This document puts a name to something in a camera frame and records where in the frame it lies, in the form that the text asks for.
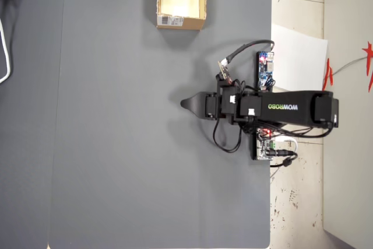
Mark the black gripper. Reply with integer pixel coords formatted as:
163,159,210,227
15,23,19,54
180,85,238,124

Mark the black board holder plate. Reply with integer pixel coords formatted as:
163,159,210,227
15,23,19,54
251,131,259,161

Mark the grey table mat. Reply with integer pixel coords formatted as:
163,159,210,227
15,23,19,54
0,0,65,249
48,0,273,249

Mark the blue circuit board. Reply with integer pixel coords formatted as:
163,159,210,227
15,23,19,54
256,51,275,90

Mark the driver board with red light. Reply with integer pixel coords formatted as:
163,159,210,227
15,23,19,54
256,128,279,162

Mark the white paper sheet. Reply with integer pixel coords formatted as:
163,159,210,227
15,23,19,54
270,23,329,92

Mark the red tape mark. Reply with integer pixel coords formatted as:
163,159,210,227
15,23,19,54
322,58,335,92
362,40,373,92

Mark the white curved tube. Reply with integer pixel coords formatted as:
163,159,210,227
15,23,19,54
0,18,12,85

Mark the black camera circuit board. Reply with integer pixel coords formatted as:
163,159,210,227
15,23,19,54
217,59,234,84

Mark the thin black servo wire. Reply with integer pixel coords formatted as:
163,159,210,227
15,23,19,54
241,120,335,139
212,119,242,153

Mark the thick black camera cable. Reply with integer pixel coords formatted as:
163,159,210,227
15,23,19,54
223,39,276,66

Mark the white cable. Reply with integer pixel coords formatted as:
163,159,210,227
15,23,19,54
273,135,300,152

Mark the black power cable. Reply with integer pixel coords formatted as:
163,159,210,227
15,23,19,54
269,149,298,169

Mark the grey floor cable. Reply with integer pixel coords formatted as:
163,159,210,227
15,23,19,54
332,56,370,76

